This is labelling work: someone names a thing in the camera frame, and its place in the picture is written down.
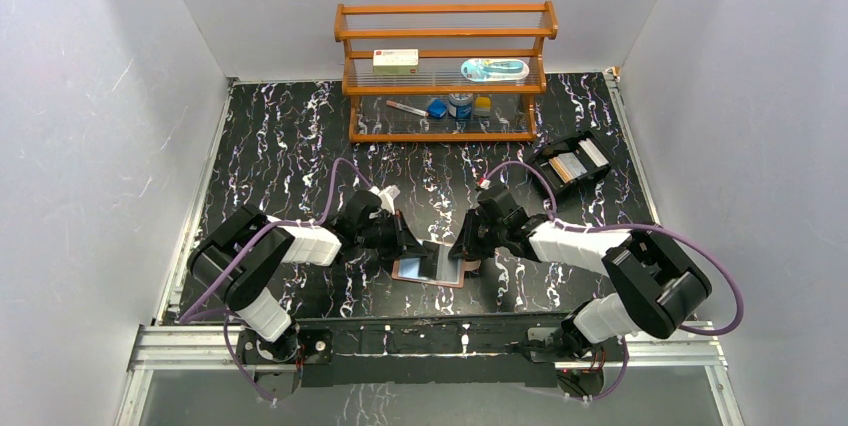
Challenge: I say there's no red white marker pen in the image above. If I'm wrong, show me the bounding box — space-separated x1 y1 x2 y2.
386 100 428 117

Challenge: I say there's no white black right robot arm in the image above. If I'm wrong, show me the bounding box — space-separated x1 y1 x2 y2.
449 185 712 360

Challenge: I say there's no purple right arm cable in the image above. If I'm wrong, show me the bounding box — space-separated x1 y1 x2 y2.
480 159 745 337

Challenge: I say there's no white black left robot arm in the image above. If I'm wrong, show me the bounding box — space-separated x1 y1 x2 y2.
187 188 429 362

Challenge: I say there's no small blue box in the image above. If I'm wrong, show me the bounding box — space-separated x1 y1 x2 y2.
426 99 448 119

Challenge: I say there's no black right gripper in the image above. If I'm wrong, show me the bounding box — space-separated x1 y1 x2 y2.
449 208 507 260

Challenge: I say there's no wooden three-tier shelf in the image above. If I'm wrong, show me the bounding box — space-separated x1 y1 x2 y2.
333 1 559 143

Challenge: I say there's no white cards stack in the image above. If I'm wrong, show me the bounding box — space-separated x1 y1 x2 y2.
579 138 609 168

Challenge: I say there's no blue toothbrush blister pack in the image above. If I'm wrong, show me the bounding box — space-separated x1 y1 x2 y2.
460 58 530 82

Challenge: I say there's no black card tray box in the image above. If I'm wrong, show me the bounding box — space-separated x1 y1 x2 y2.
528 130 613 199

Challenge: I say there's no blue white round tin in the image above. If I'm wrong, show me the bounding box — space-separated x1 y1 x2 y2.
448 93 474 120

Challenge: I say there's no gold cards stack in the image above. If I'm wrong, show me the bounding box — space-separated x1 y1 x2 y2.
548 157 574 184

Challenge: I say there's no white red medicine box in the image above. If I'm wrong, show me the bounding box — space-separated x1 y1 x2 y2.
372 49 419 75

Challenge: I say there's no small yellow box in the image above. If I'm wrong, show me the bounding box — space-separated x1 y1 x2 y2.
472 96 493 118

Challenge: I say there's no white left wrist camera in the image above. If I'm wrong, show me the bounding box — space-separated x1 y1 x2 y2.
370 185 400 214

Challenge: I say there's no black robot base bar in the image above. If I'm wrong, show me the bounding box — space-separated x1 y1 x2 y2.
302 312 569 388

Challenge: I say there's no brown leather card holder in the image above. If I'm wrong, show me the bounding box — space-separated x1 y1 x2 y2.
391 241 481 288

